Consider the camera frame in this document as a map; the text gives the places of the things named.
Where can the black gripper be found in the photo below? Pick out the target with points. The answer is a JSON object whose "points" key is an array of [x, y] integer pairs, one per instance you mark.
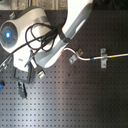
{"points": [[22, 76]]}

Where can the silver cable clip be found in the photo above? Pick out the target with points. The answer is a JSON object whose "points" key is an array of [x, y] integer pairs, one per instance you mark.
{"points": [[104, 58], [74, 57]]}

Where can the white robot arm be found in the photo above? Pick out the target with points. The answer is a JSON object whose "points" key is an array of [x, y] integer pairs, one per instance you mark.
{"points": [[32, 42]]}

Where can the silver cable clip right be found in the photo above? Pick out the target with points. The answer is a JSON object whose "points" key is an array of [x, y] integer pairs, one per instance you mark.
{"points": [[104, 58]]}

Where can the silver cable clip left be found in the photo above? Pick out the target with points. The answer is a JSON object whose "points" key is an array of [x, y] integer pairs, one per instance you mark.
{"points": [[74, 57]]}

